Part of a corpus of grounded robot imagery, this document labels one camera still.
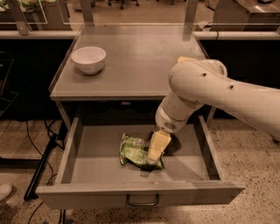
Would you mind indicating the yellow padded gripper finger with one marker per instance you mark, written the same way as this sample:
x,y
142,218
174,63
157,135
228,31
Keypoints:
x,y
158,143

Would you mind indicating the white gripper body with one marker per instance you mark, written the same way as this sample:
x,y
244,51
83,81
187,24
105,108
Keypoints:
x,y
166,122

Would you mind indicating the green jalapeno chip bag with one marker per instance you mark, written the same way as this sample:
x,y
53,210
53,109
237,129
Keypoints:
x,y
134,150

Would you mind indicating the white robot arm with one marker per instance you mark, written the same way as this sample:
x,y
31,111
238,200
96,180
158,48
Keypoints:
x,y
197,82

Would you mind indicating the grey counter cabinet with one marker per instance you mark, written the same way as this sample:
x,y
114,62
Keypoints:
x,y
137,65

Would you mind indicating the grey open drawer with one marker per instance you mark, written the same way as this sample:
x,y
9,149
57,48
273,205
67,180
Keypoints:
x,y
91,175

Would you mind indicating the yellow sponge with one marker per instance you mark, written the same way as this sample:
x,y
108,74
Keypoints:
x,y
182,58

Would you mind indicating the white ceramic bowl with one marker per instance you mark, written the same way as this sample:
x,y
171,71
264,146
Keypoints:
x,y
89,59

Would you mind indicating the black office chair base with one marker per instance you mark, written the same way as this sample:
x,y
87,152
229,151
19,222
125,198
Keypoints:
x,y
123,2

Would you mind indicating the black bar on floor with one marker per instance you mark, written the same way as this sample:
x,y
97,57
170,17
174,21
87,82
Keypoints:
x,y
30,193

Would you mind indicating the white shoe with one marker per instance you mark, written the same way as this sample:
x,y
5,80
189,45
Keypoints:
x,y
5,191

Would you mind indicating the black drawer handle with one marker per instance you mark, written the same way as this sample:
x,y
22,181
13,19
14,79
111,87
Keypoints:
x,y
142,200

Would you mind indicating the dark wire rack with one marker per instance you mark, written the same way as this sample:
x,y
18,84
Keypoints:
x,y
7,97

